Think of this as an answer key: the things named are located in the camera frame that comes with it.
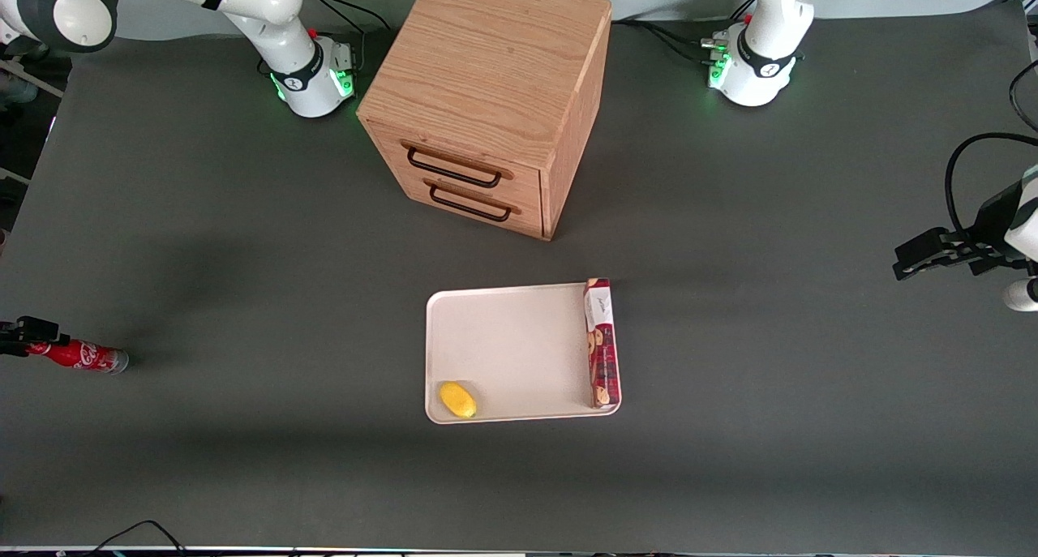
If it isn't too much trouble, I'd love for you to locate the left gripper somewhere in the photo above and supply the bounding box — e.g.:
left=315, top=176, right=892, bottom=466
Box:
left=894, top=166, right=1038, bottom=281

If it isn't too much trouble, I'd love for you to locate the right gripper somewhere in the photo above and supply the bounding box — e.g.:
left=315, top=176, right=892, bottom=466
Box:
left=0, top=316, right=59, bottom=357

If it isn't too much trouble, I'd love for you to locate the red coke bottle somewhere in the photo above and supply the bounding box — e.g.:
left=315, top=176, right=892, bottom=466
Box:
left=24, top=338, right=130, bottom=375

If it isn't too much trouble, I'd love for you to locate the white plastic tray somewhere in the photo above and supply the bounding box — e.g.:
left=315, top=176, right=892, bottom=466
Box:
left=425, top=281, right=623, bottom=425

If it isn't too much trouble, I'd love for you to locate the dark grey table mat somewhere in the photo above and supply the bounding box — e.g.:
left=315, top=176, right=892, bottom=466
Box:
left=0, top=2, right=1038, bottom=554

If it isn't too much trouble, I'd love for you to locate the red cookie box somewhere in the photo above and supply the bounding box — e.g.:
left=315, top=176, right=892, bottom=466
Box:
left=584, top=277, right=622, bottom=410

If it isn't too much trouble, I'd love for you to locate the yellow lemon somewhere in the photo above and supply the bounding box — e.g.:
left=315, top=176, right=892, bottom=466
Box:
left=439, top=381, right=478, bottom=419

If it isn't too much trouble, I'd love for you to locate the wooden drawer cabinet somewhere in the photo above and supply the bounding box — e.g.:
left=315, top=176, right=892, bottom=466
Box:
left=357, top=0, right=613, bottom=242

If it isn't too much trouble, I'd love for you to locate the black looped cable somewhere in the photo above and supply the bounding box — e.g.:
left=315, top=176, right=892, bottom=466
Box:
left=945, top=132, right=1038, bottom=246

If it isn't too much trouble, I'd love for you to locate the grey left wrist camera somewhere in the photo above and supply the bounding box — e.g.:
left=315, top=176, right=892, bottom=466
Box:
left=1002, top=278, right=1038, bottom=313

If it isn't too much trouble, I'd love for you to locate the black curved cable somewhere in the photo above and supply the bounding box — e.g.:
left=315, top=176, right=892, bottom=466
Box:
left=1009, top=58, right=1038, bottom=132

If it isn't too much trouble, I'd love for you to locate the thin black table-edge cable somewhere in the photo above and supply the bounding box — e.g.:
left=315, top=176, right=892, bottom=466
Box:
left=81, top=520, right=189, bottom=555

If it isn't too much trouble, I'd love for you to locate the aluminium frame bar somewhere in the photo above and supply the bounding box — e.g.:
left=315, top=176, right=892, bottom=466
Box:
left=0, top=58, right=64, bottom=97

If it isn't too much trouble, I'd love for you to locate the black left arm base cable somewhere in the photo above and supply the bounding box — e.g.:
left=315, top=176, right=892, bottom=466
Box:
left=612, top=18, right=731, bottom=65

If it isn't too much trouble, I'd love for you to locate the black arm base cable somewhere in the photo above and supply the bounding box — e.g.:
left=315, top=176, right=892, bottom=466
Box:
left=612, top=18, right=731, bottom=65
left=292, top=0, right=392, bottom=35

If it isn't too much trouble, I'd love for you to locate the black drawer handle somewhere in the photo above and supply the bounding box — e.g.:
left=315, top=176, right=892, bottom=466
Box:
left=427, top=184, right=513, bottom=223
left=405, top=145, right=504, bottom=189

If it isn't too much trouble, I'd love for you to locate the black right arm base cable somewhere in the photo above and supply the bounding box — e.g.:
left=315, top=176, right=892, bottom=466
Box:
left=292, top=0, right=392, bottom=35

